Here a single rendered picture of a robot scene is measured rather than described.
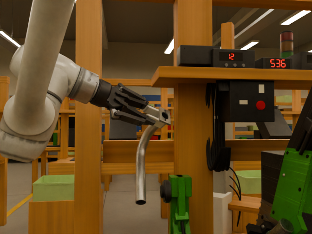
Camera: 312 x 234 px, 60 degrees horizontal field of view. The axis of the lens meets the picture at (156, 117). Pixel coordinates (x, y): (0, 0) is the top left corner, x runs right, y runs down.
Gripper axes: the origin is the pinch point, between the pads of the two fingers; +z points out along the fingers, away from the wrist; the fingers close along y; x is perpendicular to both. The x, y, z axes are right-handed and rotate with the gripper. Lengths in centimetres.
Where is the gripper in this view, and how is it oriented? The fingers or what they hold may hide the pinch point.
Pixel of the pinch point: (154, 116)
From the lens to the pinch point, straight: 83.8
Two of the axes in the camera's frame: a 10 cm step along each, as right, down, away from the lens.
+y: 0.0, -7.5, 6.6
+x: -5.5, 5.5, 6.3
